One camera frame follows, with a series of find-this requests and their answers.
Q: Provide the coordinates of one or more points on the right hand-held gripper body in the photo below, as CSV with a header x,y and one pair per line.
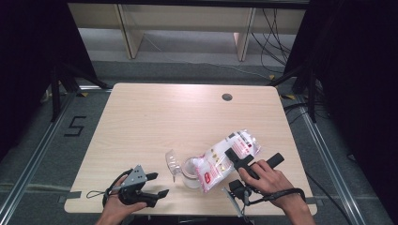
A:
x,y
238,189

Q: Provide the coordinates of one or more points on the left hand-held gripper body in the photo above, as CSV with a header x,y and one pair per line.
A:
x,y
134,178

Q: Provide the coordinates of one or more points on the red and white pouch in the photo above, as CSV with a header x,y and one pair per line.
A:
x,y
216,162

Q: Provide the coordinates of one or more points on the person's right hand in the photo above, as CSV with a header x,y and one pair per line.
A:
x,y
272,184

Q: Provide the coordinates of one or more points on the person's left hand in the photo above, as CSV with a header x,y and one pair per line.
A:
x,y
117,212

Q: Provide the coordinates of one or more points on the white granular powder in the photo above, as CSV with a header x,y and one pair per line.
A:
x,y
190,168

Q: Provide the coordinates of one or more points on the grey tape strip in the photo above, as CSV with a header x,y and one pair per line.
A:
x,y
67,197

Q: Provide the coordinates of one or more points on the yellow floor tape marker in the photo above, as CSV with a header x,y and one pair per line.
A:
x,y
289,97
272,77

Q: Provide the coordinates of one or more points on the black metal stand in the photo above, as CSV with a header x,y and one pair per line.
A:
x,y
311,93
56,93

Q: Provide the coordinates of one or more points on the light wooden shelf unit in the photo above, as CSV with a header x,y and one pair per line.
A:
x,y
187,18

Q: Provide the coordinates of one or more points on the black curtain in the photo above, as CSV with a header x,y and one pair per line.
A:
x,y
28,62
359,78

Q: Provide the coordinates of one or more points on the metal floor rail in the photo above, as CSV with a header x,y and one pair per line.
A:
x,y
37,150
328,156

